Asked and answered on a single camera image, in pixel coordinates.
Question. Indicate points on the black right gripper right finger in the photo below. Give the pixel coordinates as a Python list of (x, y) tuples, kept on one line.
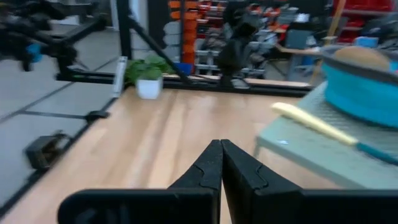
[(280, 208)]

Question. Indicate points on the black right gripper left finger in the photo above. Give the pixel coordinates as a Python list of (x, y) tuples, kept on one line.
[(140, 208)]

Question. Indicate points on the blue grey collapsible colander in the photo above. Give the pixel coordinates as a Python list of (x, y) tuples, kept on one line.
[(357, 93)]

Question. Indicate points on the brown kiwi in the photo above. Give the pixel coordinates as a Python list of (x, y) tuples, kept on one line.
[(362, 57)]

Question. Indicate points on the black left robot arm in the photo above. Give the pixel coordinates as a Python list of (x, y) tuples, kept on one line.
[(236, 53)]

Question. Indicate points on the pale green perforated metal rack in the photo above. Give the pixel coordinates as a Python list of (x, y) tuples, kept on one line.
[(311, 146)]

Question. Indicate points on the black edge clip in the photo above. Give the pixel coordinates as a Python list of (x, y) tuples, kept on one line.
[(97, 115)]

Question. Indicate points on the silver metal strip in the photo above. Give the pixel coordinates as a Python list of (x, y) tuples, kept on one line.
[(119, 76)]

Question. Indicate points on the green leafy lettuce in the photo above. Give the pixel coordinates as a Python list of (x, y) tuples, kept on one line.
[(149, 73)]

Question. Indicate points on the blue bin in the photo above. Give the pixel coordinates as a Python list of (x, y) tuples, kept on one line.
[(184, 68)]

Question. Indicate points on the shelf with orange bins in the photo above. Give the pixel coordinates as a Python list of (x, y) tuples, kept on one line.
[(199, 28)]

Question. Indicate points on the black table-level camera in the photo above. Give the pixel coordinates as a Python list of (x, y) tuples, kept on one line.
[(43, 151)]

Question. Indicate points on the black aluminium frame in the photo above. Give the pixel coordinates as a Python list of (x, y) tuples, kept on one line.
[(186, 83)]

